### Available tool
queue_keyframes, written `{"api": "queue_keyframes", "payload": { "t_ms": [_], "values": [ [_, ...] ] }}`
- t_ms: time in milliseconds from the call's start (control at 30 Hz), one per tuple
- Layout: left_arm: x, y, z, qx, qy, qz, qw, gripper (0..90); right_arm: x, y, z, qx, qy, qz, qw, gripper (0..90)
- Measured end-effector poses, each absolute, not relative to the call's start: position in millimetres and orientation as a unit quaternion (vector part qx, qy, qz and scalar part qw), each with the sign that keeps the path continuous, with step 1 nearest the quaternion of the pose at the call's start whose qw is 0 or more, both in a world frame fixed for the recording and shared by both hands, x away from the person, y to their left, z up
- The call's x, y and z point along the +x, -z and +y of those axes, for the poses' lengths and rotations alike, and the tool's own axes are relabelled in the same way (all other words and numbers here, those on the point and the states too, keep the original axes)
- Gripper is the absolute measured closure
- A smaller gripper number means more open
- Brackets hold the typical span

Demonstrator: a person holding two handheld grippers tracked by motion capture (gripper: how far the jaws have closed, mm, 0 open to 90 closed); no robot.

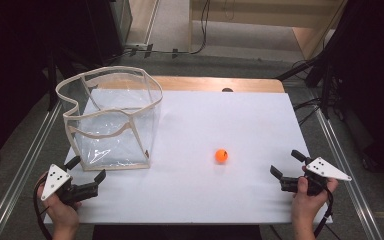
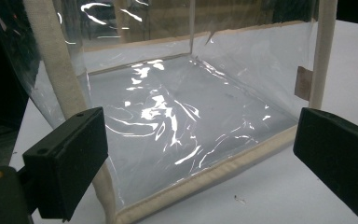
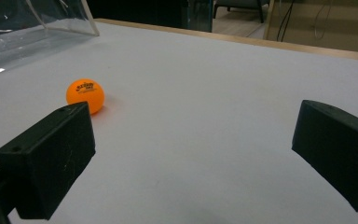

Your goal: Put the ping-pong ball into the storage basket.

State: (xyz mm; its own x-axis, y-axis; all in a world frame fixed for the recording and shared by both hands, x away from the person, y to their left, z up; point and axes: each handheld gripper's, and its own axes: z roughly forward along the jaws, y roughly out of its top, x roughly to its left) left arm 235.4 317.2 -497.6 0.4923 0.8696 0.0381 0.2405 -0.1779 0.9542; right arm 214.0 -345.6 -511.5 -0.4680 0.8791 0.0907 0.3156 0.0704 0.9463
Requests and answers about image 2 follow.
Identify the clear plastic bag beige trim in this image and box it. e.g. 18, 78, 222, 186
0, 0, 338, 224

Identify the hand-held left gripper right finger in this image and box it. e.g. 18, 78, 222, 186
293, 107, 358, 224

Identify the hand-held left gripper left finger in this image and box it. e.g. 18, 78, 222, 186
21, 106, 109, 222

